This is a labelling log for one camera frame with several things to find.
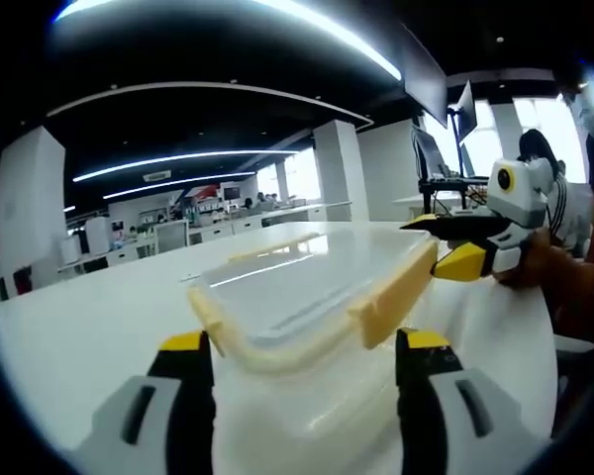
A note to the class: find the long ceiling light strip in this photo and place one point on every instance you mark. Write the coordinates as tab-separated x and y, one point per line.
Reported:
277	20

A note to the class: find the person's right hand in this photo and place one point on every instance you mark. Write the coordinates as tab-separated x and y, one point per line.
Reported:
544	269

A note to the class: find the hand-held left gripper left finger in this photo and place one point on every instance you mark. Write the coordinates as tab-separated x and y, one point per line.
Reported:
104	440

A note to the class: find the black monitor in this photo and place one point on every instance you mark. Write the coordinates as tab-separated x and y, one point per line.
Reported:
425	79

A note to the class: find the row of white office desks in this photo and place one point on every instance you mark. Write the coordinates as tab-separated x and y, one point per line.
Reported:
277	218

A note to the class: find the person's head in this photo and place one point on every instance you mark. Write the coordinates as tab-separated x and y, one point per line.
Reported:
581	106

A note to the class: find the open laptop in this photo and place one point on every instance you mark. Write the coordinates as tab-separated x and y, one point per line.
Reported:
425	148

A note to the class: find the small dark wall screen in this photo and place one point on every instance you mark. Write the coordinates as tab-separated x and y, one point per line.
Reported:
231	191

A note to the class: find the clear plastic storage box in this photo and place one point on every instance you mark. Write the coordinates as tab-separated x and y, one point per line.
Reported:
307	430

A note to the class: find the ceiling air vent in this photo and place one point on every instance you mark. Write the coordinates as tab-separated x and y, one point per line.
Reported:
156	175

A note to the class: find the light grey office chair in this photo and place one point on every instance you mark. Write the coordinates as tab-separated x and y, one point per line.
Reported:
574	345

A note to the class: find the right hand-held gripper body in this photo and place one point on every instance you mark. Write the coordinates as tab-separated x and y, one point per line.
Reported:
524	198

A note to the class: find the white-backed monitor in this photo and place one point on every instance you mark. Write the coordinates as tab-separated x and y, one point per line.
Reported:
467	106

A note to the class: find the grey mesh office chair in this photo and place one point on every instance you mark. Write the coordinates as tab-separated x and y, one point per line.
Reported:
170	235

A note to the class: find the red and blue wall banner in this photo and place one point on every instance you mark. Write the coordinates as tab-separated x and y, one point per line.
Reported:
198	190

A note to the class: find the clear storage box lid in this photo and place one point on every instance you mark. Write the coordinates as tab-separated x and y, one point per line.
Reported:
317	277

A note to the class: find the white square pillar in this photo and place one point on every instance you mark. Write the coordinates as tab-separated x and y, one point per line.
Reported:
29	198
336	168

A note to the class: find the yellow long lid latch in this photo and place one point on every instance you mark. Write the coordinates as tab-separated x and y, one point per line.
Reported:
396	297
272	247

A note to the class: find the yellow short lid latch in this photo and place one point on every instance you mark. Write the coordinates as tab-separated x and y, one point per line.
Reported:
208	316

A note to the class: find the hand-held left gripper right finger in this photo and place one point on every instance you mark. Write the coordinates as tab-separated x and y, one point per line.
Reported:
505	435

